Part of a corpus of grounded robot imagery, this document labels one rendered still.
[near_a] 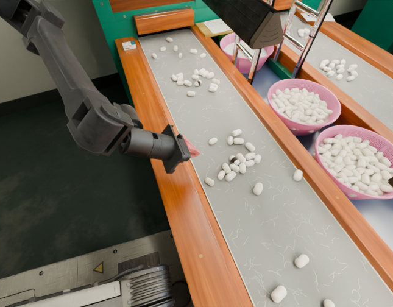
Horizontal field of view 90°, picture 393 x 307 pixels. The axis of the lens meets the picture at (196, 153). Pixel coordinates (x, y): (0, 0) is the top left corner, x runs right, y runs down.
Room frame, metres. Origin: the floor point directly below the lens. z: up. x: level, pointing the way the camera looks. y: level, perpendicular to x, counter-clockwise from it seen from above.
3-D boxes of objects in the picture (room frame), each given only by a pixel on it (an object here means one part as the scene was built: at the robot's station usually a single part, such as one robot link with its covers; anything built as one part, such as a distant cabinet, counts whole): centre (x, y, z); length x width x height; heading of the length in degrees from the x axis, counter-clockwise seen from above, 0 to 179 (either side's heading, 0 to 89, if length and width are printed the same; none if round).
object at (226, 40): (1.01, -0.25, 0.72); 0.27 x 0.27 x 0.10
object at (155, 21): (1.14, 0.16, 0.83); 0.30 x 0.06 x 0.07; 111
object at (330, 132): (0.33, -0.51, 0.72); 0.27 x 0.27 x 0.10
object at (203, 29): (1.21, -0.17, 0.77); 0.33 x 0.15 x 0.01; 111
